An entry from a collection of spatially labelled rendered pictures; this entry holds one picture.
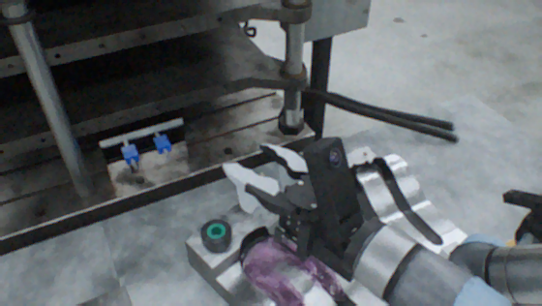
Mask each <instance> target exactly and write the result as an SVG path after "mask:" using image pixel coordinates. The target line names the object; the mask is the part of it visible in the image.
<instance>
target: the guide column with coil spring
mask: <svg viewBox="0 0 542 306"><path fill-rule="evenodd" d="M16 1H18V0H6V1H0V5H7V4H12V3H14V2H16ZM0 9H1V11H2V13H3V15H4V17H9V18H12V17H19V16H22V15H26V14H27V13H28V12H29V10H28V8H27V5H26V4H25V1H24V2H22V3H20V4H19V5H14V6H11V7H6V8H0ZM9 30H10V31H11V34H12V36H13V37H14V41H15V45H16V46H17V51H18V52H19V55H20V56H21V58H22V62H23V64H24V67H25V68H26V70H27V74H28V75H29V77H30V79H31V82H32V85H33V87H34V89H35V91H36V93H37V97H38V99H39V101H40V103H41V107H42V109H43V111H44V113H45V118H46V120H47V122H48V124H49V126H50V130H51V131H52V133H53V135H54V137H55V141H56V143H57V145H58V147H59V149H60V153H61V155H62V156H63V159H64V161H65V165H66V167H67V169H68V171H69V173H70V177H71V178H72V180H73V182H74V183H75V189H76V191H77V193H78V194H79V196H80V197H81V198H84V199H86V198H89V197H90V196H92V195H93V194H95V186H94V183H93V182H92V179H91V177H90V172H89V170H88V168H87V166H86V165H85V160H84V158H83V156H82V153H81V151H80V147H79V145H78V142H77V140H76V138H75V132H74V130H73V128H72V125H71V121H70V118H69V117H68V114H67V113H66V108H65V107H64V104H63V102H62V100H61V96H60V93H59V91H58V89H57V86H56V82H55V80H54V78H53V76H52V73H51V69H50V67H49V66H48V63H47V59H46V56H45V53H44V51H43V46H42V45H41V42H40V40H39V38H38V34H37V31H36V29H35V27H34V22H33V20H30V21H29V22H26V23H23V24H20V25H16V26H9Z"/></svg>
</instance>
